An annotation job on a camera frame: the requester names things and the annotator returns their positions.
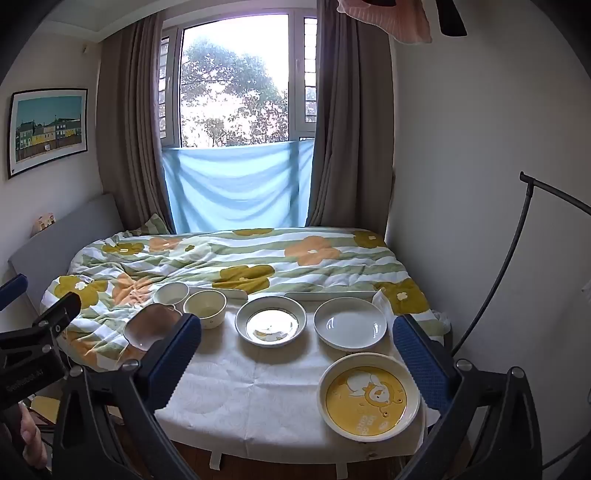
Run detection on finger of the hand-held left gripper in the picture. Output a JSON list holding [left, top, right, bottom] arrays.
[[32, 292, 82, 340], [0, 273, 29, 311]]

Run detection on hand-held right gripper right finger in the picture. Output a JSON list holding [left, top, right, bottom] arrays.
[[392, 314, 553, 480]]

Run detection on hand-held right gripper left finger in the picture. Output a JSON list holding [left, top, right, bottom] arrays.
[[53, 313, 204, 480]]

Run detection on pink handled bowl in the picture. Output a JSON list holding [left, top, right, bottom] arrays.
[[123, 303, 183, 354]]

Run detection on yellow cartoon plate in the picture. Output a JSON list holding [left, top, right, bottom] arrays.
[[318, 352, 422, 443]]

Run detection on plain white plate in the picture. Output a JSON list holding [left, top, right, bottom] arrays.
[[313, 296, 387, 352]]

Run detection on striped rim plate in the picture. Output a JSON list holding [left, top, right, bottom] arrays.
[[235, 295, 307, 348]]

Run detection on person's left hand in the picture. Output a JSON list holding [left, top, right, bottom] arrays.
[[18, 408, 49, 469]]

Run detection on yellow stool seat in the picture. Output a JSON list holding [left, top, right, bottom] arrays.
[[28, 394, 70, 432]]

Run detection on cream bowl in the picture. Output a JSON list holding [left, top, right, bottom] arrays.
[[183, 290, 228, 329]]

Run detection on small white bowl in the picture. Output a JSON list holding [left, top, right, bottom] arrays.
[[153, 282, 190, 306]]

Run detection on grey headboard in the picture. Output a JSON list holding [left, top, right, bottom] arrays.
[[7, 193, 125, 317]]

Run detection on small printed box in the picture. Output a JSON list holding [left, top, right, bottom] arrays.
[[30, 211, 57, 238]]

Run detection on white patterned tablecloth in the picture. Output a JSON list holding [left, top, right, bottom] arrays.
[[154, 288, 444, 445]]

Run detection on floral striped blanket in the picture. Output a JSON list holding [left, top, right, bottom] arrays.
[[41, 226, 451, 372]]

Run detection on green striped pillow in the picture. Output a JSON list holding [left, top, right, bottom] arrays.
[[139, 213, 174, 236]]

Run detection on light blue cloth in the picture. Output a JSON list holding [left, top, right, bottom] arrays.
[[161, 138, 315, 232]]

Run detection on brown curtain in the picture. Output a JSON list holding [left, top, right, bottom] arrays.
[[95, 11, 178, 234], [305, 0, 398, 229]]

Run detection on window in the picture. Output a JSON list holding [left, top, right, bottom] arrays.
[[159, 13, 320, 149]]

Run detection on pink hanging cloth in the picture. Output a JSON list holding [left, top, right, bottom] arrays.
[[336, 0, 432, 44]]

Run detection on black hanging cloth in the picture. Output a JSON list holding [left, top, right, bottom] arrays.
[[436, 0, 468, 37]]

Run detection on long white table rail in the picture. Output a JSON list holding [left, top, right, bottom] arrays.
[[284, 291, 377, 303]]

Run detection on framed wall poster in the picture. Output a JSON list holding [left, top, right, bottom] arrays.
[[7, 88, 89, 180]]

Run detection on black cable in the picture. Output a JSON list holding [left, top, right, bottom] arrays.
[[450, 172, 591, 358]]

